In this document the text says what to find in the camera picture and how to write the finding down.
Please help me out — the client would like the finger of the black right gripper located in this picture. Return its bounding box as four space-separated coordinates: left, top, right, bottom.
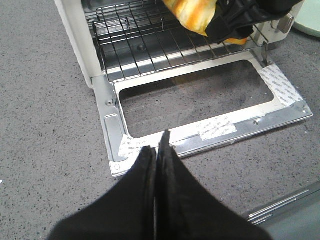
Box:
206 0 301 44

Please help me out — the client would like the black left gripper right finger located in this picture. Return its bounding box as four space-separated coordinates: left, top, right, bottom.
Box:
156 130 271 240

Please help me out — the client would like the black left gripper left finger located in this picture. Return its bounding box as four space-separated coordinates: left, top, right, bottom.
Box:
48 146 156 240

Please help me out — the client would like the white Toshiba toaster oven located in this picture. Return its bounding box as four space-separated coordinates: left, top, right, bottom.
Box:
56 0 302 87

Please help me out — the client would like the lower timer knob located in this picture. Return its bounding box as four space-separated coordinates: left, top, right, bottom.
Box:
271 13 295 34

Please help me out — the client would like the oven glass door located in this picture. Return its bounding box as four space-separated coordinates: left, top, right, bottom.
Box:
92 51 312 177

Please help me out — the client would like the metal wire oven rack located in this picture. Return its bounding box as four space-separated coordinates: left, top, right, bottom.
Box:
82 0 268 83

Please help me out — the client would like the light green plate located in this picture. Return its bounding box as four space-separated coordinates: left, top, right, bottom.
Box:
293 0 320 38

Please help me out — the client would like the orange striped bread roll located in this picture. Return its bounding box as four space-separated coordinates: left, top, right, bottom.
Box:
163 0 253 45

